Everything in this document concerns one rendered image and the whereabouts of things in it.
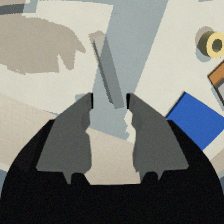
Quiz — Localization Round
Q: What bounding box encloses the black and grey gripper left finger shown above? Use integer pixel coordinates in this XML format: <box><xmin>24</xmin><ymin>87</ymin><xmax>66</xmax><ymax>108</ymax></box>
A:
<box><xmin>0</xmin><ymin>92</ymin><xmax>93</xmax><ymax>224</ymax></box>

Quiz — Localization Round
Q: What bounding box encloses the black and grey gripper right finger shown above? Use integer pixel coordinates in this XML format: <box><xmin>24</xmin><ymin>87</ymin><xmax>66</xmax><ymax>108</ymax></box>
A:
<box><xmin>126</xmin><ymin>93</ymin><xmax>224</xmax><ymax>223</ymax></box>

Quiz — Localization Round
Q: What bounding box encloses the cream ring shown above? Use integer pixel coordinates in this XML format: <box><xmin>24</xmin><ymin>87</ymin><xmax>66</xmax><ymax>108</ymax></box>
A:
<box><xmin>199</xmin><ymin>31</ymin><xmax>224</xmax><ymax>59</ymax></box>

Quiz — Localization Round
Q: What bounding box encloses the blue flat rectangular slab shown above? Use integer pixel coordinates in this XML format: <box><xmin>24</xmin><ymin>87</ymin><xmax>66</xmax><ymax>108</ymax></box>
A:
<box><xmin>165</xmin><ymin>91</ymin><xmax>224</xmax><ymax>151</ymax></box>

